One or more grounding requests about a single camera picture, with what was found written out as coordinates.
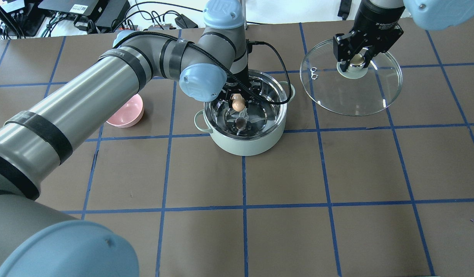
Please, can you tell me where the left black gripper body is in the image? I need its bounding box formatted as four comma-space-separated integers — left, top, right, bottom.
222, 65, 256, 96

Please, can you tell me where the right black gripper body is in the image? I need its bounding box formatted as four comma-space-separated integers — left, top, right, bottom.
333, 0, 405, 56

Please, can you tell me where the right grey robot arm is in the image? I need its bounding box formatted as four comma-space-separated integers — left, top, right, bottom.
332, 0, 474, 79

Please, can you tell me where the white electric cooking pot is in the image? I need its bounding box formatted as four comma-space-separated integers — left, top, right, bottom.
194, 69, 295, 156

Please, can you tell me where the glass pot lid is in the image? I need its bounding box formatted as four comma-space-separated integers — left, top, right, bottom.
300, 39, 403, 117

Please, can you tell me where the brown egg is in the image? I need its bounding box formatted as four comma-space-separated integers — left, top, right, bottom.
230, 93, 245, 112

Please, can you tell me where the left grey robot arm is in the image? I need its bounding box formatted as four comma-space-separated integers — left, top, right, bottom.
0, 0, 247, 277

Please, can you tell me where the power strip with red lights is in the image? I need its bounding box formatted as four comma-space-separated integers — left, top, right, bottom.
115, 23, 176, 32

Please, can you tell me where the black computer box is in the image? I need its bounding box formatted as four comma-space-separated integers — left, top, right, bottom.
38, 0, 130, 33

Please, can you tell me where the black power brick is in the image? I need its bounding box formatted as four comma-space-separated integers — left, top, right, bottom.
174, 14, 199, 29

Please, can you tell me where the pink bowl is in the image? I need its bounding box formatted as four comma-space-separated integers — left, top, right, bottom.
106, 93, 145, 128

